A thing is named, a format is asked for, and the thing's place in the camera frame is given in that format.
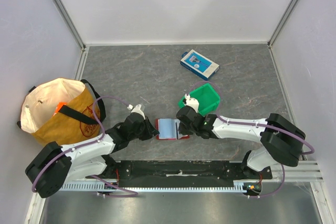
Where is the red card holder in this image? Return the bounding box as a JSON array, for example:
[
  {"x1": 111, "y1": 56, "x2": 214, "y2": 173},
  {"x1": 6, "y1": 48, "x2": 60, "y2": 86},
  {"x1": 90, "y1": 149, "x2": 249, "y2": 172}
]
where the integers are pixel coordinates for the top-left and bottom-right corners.
[{"x1": 155, "y1": 119, "x2": 190, "y2": 140}]

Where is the green plastic bin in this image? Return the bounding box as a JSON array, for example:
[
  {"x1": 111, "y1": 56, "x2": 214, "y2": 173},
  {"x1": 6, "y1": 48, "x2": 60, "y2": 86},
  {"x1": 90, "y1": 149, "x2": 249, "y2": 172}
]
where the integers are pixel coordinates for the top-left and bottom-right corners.
[{"x1": 187, "y1": 81, "x2": 221, "y2": 116}]

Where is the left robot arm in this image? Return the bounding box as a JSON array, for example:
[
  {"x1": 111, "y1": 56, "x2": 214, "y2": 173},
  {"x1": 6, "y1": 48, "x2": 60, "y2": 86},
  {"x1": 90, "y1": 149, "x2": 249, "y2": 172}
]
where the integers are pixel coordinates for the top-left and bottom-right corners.
[{"x1": 25, "y1": 112, "x2": 159, "y2": 198}]

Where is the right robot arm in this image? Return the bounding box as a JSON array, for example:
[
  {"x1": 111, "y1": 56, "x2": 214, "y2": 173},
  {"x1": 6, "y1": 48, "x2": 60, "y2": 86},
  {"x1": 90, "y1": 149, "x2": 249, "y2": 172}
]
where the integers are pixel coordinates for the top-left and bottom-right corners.
[{"x1": 176, "y1": 106, "x2": 306, "y2": 179}]

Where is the blue white product box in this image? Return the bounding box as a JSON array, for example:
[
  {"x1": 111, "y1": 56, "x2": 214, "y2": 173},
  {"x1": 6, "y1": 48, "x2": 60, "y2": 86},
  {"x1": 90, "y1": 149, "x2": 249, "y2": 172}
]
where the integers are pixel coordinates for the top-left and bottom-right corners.
[{"x1": 180, "y1": 50, "x2": 219, "y2": 81}]

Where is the brown paper tote bag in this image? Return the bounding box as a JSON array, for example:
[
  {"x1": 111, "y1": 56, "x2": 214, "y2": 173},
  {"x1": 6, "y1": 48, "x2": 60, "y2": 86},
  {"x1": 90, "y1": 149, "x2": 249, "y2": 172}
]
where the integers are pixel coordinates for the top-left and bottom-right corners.
[{"x1": 17, "y1": 78, "x2": 106, "y2": 146}]

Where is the orange item in bag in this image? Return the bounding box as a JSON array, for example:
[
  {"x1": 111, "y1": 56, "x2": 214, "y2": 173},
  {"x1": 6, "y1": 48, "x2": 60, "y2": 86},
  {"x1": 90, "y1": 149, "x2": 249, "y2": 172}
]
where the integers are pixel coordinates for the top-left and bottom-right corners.
[{"x1": 53, "y1": 102, "x2": 67, "y2": 116}]

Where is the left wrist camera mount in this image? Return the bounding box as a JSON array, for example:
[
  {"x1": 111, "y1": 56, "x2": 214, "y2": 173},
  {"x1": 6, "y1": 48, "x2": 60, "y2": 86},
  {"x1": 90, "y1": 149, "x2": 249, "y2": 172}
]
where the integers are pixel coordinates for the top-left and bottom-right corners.
[{"x1": 127, "y1": 104, "x2": 145, "y2": 119}]

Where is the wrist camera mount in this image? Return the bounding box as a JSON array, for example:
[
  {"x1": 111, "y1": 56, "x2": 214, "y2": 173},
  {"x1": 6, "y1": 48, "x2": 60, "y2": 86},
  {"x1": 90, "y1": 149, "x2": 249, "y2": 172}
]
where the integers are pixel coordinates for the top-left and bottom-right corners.
[
  {"x1": 183, "y1": 94, "x2": 199, "y2": 113},
  {"x1": 127, "y1": 104, "x2": 145, "y2": 119}
]

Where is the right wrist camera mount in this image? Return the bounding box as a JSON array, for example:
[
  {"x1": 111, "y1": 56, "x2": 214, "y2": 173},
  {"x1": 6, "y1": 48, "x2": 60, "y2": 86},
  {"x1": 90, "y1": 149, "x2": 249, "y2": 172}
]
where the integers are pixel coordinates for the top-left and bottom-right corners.
[{"x1": 183, "y1": 94, "x2": 199, "y2": 113}]

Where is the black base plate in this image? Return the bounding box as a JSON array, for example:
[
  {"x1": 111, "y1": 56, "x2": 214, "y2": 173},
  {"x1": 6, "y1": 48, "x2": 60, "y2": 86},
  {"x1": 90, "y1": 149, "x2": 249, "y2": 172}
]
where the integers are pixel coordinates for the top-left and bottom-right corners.
[{"x1": 98, "y1": 161, "x2": 272, "y2": 181}]

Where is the grey slotted cable duct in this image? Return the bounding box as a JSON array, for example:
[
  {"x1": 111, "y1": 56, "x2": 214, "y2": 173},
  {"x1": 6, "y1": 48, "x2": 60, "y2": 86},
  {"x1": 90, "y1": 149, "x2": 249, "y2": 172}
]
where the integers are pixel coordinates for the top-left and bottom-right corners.
[{"x1": 60, "y1": 179, "x2": 247, "y2": 193}]

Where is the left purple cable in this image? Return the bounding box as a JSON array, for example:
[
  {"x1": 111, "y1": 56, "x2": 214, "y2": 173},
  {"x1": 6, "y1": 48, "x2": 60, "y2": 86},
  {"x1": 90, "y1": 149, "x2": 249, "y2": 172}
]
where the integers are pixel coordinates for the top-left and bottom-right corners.
[{"x1": 31, "y1": 95, "x2": 140, "y2": 198}]

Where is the purple cable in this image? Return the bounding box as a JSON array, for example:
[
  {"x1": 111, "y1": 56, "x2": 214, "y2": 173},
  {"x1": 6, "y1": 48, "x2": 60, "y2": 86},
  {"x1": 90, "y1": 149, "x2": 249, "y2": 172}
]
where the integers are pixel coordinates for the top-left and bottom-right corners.
[
  {"x1": 188, "y1": 81, "x2": 315, "y2": 199},
  {"x1": 31, "y1": 95, "x2": 140, "y2": 198}
]

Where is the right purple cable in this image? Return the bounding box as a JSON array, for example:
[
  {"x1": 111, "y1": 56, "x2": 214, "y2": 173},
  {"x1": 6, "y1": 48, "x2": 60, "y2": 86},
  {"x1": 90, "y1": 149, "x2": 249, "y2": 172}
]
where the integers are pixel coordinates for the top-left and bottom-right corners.
[{"x1": 188, "y1": 81, "x2": 315, "y2": 199}]

